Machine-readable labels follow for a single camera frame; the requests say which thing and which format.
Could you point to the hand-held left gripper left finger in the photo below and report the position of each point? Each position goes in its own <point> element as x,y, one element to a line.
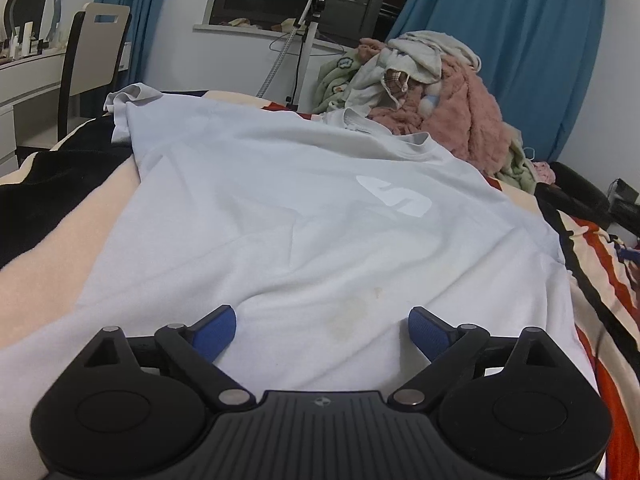
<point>215,332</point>

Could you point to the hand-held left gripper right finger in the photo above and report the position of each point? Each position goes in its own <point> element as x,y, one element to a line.
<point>430,332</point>

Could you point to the pale white t-shirt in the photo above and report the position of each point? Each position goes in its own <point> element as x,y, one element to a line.
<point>280,220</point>

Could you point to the pale green cloth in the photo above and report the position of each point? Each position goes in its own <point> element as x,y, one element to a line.
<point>517,165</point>

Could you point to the striped fleece blanket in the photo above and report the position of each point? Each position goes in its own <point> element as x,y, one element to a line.
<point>50,240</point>

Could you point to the small pink garment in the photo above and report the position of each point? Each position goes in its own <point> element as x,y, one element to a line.
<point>544,172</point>

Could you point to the pink fluffy blanket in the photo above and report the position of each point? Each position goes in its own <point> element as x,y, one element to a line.
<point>465,110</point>

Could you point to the beige garment with plaid lining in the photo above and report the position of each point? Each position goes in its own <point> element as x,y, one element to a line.
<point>367,85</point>

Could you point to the green flower print blanket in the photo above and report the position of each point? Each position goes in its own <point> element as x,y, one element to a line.
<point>332,85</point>

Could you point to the grey white hoodie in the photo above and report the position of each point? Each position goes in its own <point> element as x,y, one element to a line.
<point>425,55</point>

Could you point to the garment steamer stand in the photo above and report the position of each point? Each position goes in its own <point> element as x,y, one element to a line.
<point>305,50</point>

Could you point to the black and white chair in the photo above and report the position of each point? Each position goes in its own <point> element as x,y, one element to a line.
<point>95,55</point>

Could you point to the white dressing desk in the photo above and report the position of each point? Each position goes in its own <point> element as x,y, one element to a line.
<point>30,90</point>

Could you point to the wide blue curtain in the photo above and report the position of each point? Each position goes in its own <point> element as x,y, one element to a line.
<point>510,35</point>

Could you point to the row of cosmetic bottles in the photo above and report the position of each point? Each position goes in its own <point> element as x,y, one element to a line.
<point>25,40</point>

